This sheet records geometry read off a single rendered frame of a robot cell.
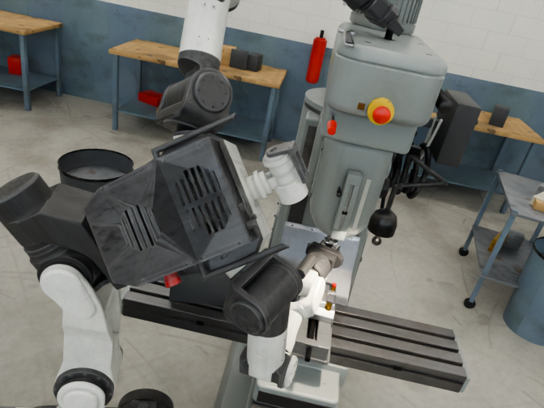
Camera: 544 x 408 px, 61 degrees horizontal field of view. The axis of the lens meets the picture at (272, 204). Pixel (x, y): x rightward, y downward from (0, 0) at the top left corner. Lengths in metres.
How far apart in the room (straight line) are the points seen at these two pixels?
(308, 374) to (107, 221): 1.00
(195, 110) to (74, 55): 5.51
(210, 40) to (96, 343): 0.74
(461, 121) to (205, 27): 0.91
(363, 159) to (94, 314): 0.78
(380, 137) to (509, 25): 4.65
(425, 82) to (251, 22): 4.58
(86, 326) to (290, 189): 0.54
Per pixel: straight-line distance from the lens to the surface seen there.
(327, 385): 1.67
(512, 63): 5.90
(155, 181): 0.84
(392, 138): 1.24
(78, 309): 1.09
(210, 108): 0.93
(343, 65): 1.11
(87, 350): 1.22
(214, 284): 1.62
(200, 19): 1.04
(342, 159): 1.29
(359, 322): 1.77
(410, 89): 1.11
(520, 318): 3.73
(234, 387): 2.38
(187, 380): 2.64
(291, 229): 1.92
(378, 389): 2.87
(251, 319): 0.93
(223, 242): 0.80
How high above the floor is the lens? 2.04
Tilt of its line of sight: 28 degrees down
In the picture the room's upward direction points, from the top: 11 degrees clockwise
